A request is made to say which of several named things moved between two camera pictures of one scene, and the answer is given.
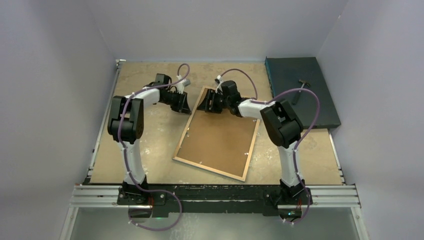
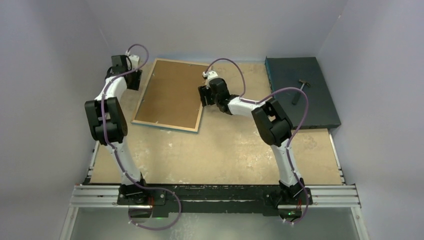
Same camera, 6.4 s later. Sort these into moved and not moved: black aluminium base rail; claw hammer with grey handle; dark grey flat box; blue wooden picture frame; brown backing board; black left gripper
Moved: brown backing board; black left gripper; blue wooden picture frame
Not moved: black aluminium base rail; dark grey flat box; claw hammer with grey handle
